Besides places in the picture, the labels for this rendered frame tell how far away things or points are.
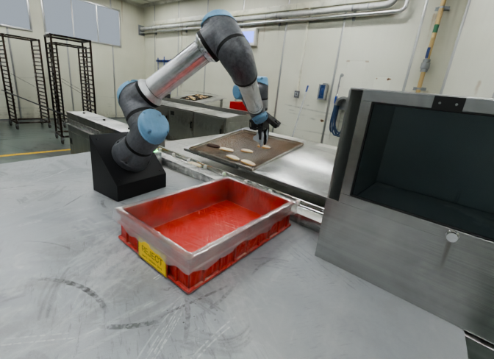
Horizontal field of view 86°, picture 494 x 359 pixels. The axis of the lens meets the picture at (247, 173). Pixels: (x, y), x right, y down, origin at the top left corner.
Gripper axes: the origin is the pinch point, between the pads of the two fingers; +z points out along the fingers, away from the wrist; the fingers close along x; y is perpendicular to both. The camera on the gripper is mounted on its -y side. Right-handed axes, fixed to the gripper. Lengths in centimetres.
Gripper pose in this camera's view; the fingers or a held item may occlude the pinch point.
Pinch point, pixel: (264, 144)
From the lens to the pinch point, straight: 148.7
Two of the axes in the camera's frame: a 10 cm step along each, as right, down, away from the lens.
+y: -8.4, -2.2, 5.0
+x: -5.4, 3.7, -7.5
